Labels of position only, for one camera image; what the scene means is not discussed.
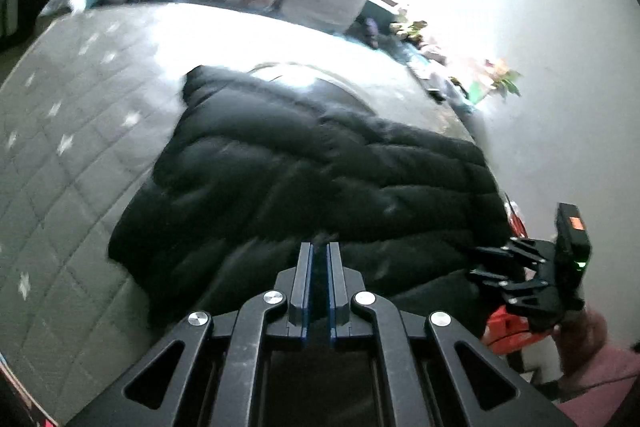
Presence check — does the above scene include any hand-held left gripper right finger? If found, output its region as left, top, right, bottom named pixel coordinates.
left=326, top=243, right=576, bottom=427

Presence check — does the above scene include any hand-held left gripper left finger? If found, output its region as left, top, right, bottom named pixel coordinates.
left=65, top=243, right=315, bottom=427

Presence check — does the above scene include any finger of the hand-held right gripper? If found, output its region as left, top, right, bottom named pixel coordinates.
left=469, top=268, right=546, bottom=303
left=475, top=238, right=553, bottom=265

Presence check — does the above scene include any black puffer jacket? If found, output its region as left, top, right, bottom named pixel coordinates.
left=107, top=64, right=511, bottom=343

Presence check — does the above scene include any person's right forearm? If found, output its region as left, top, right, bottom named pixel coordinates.
left=552, top=307, right=636, bottom=427

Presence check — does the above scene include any red bag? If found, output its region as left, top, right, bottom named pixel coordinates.
left=482, top=193, right=548, bottom=355

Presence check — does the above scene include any green plant with flowers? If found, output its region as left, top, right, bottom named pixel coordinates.
left=480, top=57, right=523, bottom=98

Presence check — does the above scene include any green plush toy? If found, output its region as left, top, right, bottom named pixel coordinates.
left=390, top=14, right=428, bottom=42

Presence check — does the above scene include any purple plush toy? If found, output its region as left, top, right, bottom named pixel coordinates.
left=360, top=19, right=382, bottom=48

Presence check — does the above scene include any grey star-patterned mattress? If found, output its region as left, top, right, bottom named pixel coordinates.
left=0, top=2, right=481, bottom=423

